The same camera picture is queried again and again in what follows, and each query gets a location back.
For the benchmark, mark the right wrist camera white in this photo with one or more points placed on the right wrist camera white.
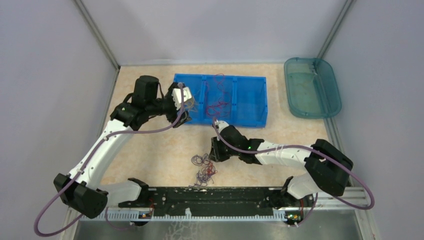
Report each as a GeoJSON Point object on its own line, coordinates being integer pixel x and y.
{"type": "Point", "coordinates": [219, 125]}

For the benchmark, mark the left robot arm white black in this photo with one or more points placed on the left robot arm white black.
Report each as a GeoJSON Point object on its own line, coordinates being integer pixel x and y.
{"type": "Point", "coordinates": [141, 112]}

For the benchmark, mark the aluminium frame post left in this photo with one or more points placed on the aluminium frame post left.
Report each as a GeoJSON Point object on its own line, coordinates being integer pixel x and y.
{"type": "Point", "coordinates": [102, 43]}

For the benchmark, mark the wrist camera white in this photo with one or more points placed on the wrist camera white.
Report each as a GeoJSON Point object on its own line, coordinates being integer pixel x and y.
{"type": "Point", "coordinates": [181, 96]}
{"type": "Point", "coordinates": [219, 125]}

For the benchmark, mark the white slotted cable duct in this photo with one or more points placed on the white slotted cable duct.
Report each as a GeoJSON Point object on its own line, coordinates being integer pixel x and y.
{"type": "Point", "coordinates": [136, 215]}

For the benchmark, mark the aluminium frame post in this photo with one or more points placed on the aluminium frame post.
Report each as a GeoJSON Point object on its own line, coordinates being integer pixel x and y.
{"type": "Point", "coordinates": [102, 43]}
{"type": "Point", "coordinates": [347, 6]}

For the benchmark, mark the teal translucent plastic tray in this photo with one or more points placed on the teal translucent plastic tray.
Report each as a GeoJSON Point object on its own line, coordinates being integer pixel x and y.
{"type": "Point", "coordinates": [311, 88]}

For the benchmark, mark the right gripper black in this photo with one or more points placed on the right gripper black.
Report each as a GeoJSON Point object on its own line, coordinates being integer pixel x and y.
{"type": "Point", "coordinates": [215, 154]}

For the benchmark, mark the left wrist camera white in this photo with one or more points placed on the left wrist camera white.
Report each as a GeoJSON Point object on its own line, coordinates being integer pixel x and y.
{"type": "Point", "coordinates": [181, 96]}

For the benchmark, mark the aluminium frame post right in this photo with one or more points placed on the aluminium frame post right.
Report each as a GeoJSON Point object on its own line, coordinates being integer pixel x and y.
{"type": "Point", "coordinates": [347, 6]}

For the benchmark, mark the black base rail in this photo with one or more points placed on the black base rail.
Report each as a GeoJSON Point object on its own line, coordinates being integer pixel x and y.
{"type": "Point", "coordinates": [212, 201]}

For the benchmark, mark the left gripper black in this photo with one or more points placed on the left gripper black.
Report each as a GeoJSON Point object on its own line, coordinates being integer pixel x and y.
{"type": "Point", "coordinates": [176, 120]}

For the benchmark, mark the blue three-compartment plastic bin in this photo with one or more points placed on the blue three-compartment plastic bin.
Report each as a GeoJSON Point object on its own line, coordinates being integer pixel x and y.
{"type": "Point", "coordinates": [241, 101]}

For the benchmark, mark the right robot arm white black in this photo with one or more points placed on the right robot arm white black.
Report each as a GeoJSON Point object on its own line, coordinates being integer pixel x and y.
{"type": "Point", "coordinates": [326, 166]}

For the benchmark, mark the aluminium rail right side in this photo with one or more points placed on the aluminium rail right side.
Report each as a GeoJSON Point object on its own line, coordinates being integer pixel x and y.
{"type": "Point", "coordinates": [356, 195]}

